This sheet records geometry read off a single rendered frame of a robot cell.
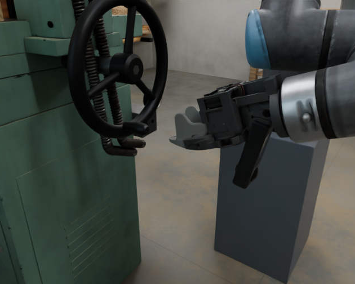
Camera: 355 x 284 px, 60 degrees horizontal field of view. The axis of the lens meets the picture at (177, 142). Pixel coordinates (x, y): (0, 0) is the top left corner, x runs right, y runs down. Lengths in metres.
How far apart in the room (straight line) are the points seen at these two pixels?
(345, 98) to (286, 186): 0.69
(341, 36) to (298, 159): 0.57
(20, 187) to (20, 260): 0.18
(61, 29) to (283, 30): 0.39
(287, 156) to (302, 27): 0.58
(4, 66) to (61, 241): 0.47
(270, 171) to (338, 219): 0.70
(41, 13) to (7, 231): 0.47
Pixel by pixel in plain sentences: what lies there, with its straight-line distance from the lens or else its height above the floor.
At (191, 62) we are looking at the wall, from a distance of 4.51.
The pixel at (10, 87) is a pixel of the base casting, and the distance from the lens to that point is 0.70.
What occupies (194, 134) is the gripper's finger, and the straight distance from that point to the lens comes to 0.50.
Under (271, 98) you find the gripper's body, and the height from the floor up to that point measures 0.82.
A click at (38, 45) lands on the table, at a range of 0.68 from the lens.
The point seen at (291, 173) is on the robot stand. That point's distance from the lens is 1.03.
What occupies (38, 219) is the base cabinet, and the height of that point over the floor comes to 0.46.
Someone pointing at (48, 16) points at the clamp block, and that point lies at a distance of 0.67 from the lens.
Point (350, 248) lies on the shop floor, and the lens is 1.54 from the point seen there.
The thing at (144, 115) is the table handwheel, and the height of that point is 0.70.
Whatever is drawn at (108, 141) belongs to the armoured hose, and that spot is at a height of 0.65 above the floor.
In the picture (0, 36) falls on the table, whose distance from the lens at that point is 0.69.
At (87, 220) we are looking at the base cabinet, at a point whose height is 0.36.
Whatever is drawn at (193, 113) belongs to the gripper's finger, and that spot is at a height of 0.76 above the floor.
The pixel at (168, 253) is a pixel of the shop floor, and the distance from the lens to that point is 1.34.
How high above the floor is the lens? 0.94
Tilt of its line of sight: 24 degrees down
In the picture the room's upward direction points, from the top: straight up
